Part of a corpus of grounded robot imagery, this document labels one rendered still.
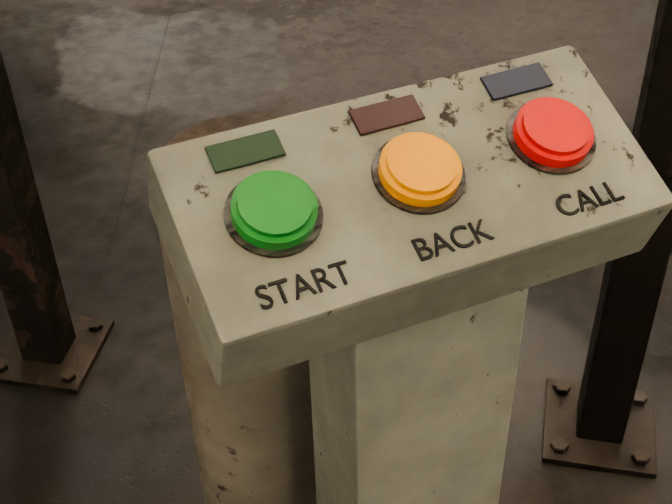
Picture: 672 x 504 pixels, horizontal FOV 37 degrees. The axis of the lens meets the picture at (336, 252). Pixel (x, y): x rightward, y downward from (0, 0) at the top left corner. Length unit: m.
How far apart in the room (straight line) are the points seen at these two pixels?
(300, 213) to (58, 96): 1.34
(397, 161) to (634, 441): 0.74
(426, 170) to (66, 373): 0.82
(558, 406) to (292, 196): 0.77
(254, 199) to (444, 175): 0.09
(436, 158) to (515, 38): 1.40
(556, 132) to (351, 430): 0.19
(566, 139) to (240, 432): 0.35
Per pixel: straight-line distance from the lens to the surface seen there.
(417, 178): 0.48
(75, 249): 1.44
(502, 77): 0.54
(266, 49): 1.85
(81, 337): 1.29
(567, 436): 1.16
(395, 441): 0.57
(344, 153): 0.50
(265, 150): 0.49
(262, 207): 0.46
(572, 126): 0.52
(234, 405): 0.72
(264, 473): 0.78
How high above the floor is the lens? 0.89
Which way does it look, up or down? 40 degrees down
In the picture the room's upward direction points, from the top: 1 degrees counter-clockwise
